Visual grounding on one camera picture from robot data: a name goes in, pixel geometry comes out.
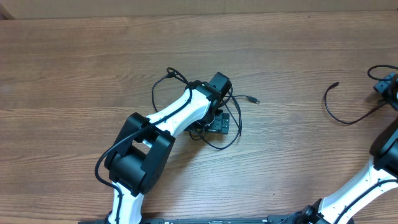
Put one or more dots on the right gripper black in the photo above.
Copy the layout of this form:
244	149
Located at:
381	86

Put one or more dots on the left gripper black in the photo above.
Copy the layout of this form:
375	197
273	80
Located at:
221	124

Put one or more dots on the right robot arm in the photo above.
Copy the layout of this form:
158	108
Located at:
378	176

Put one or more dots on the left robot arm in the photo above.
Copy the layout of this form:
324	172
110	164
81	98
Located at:
138	156

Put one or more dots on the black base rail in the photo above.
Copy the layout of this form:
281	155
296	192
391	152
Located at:
271	219

